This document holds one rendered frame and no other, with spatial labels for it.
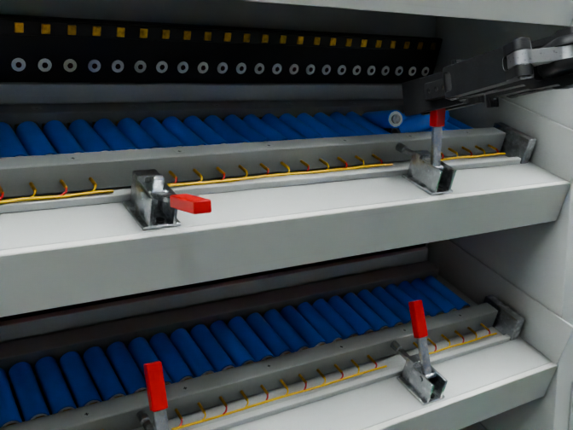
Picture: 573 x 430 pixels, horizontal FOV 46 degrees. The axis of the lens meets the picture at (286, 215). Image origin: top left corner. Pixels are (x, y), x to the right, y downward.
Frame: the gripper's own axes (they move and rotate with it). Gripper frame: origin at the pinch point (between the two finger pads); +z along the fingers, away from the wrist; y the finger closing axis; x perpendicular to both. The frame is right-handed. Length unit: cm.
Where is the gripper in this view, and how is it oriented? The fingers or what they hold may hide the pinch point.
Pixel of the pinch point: (442, 92)
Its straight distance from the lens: 60.9
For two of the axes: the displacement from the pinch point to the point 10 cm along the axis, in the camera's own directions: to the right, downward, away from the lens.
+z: -5.3, 0.3, 8.5
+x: -1.1, -9.9, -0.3
